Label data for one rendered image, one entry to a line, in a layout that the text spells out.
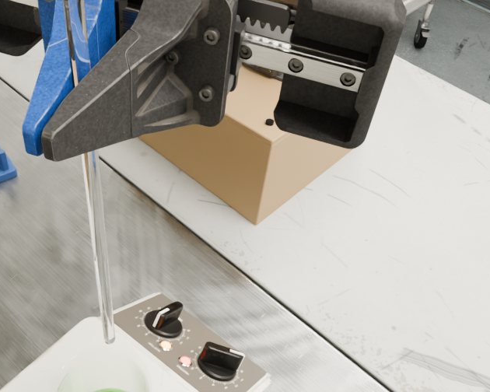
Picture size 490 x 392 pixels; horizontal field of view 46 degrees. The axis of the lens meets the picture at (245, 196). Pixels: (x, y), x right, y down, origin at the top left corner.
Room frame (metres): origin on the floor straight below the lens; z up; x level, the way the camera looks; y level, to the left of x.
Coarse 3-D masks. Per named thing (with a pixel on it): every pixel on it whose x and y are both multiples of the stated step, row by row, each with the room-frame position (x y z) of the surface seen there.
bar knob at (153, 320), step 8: (176, 304) 0.26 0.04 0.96; (152, 312) 0.26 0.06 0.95; (160, 312) 0.25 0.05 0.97; (168, 312) 0.25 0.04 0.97; (176, 312) 0.25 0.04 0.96; (152, 320) 0.24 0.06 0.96; (160, 320) 0.24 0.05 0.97; (168, 320) 0.25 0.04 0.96; (176, 320) 0.25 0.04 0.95; (152, 328) 0.24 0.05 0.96; (160, 328) 0.24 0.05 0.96; (168, 328) 0.24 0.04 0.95; (176, 328) 0.25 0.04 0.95; (160, 336) 0.23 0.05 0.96; (168, 336) 0.23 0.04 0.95; (176, 336) 0.24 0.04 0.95
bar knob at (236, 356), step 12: (204, 348) 0.22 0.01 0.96; (216, 348) 0.22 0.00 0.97; (228, 348) 0.23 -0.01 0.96; (204, 360) 0.22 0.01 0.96; (216, 360) 0.22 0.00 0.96; (228, 360) 0.22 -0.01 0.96; (240, 360) 0.22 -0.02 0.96; (204, 372) 0.21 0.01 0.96; (216, 372) 0.21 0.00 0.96; (228, 372) 0.21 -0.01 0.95
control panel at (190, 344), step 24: (120, 312) 0.25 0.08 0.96; (144, 312) 0.26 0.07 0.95; (144, 336) 0.23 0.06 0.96; (192, 336) 0.25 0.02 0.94; (216, 336) 0.26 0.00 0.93; (168, 360) 0.21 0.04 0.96; (192, 360) 0.22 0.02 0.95; (192, 384) 0.19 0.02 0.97; (216, 384) 0.20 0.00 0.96; (240, 384) 0.21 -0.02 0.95
